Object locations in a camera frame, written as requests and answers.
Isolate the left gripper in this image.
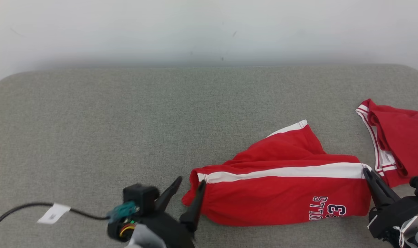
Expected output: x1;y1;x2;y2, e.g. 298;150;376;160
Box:
107;176;206;248

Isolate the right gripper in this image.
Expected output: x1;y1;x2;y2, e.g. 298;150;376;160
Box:
363;168;418;240

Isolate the red jersey white striped trim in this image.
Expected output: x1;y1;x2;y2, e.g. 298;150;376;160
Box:
355;99;418;188

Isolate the red shorts white side stripe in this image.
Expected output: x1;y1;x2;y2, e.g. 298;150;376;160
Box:
181;120;373;227

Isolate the teal left camera connector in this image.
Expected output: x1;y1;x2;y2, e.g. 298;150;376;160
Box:
106;201;139;223

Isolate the black camera cable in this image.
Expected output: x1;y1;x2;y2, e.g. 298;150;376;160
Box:
0;202;110;240

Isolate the white cable label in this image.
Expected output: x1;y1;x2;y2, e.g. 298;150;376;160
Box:
37;203;71;225

